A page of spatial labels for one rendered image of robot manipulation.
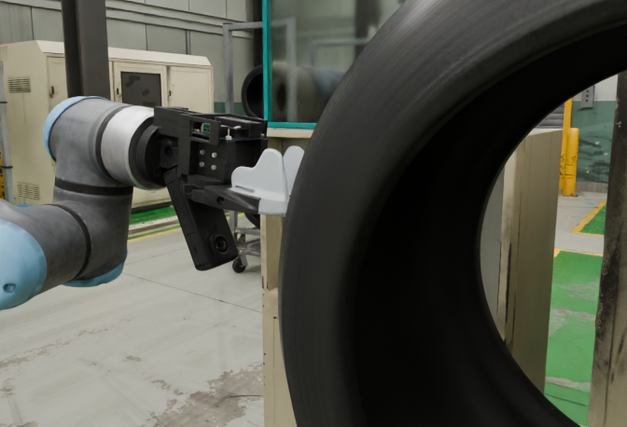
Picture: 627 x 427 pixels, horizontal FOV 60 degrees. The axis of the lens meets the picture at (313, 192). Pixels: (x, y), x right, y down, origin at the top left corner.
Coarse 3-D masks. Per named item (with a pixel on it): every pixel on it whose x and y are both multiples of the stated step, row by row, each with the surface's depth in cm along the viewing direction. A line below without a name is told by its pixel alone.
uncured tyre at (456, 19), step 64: (448, 0) 28; (512, 0) 26; (576, 0) 24; (384, 64) 31; (448, 64) 28; (512, 64) 27; (576, 64) 49; (320, 128) 37; (384, 128) 31; (448, 128) 54; (512, 128) 53; (320, 192) 34; (384, 192) 33; (448, 192) 57; (320, 256) 35; (384, 256) 55; (448, 256) 58; (320, 320) 35; (384, 320) 54; (448, 320) 59; (320, 384) 36; (384, 384) 51; (448, 384) 57; (512, 384) 56
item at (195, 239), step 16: (176, 176) 56; (176, 192) 56; (176, 208) 57; (192, 208) 56; (208, 208) 57; (192, 224) 56; (208, 224) 57; (224, 224) 58; (192, 240) 56; (208, 240) 56; (224, 240) 57; (192, 256) 57; (208, 256) 55; (224, 256) 57
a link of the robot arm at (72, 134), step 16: (80, 96) 66; (64, 112) 63; (80, 112) 61; (96, 112) 60; (112, 112) 59; (48, 128) 63; (64, 128) 62; (80, 128) 60; (96, 128) 59; (48, 144) 64; (64, 144) 62; (80, 144) 60; (96, 144) 58; (64, 160) 62; (80, 160) 61; (96, 160) 59; (64, 176) 62; (80, 176) 61; (96, 176) 62
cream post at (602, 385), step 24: (624, 72) 56; (624, 96) 56; (624, 120) 57; (624, 144) 57; (624, 168) 57; (624, 192) 57; (624, 216) 58; (624, 240) 58; (624, 264) 58; (600, 288) 60; (624, 288) 59; (600, 312) 61; (624, 312) 59; (600, 336) 61; (624, 336) 59; (600, 360) 61; (624, 360) 60; (600, 384) 61; (624, 384) 60; (600, 408) 62; (624, 408) 60
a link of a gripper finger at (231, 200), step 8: (192, 192) 51; (200, 192) 50; (208, 192) 50; (216, 192) 49; (224, 192) 50; (232, 192) 49; (200, 200) 51; (208, 200) 50; (216, 200) 49; (224, 200) 50; (232, 200) 49; (240, 200) 49; (248, 200) 49; (256, 200) 48; (224, 208) 49; (232, 208) 49; (240, 208) 49; (248, 208) 48; (256, 208) 48
